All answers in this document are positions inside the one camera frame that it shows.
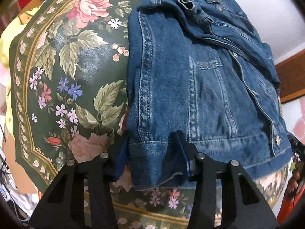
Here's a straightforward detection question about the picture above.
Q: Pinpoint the person's left hand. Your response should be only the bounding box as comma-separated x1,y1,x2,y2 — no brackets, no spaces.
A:
286,161,304,193

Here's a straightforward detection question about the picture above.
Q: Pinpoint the blue denim jacket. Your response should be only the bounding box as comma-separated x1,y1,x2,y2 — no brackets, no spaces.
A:
127,0,292,190

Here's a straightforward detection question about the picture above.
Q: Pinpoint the wooden door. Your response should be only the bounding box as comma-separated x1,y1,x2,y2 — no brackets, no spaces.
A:
275,50,305,103

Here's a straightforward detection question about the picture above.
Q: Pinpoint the floral green bedspread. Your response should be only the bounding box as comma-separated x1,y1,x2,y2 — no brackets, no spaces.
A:
10,0,288,228

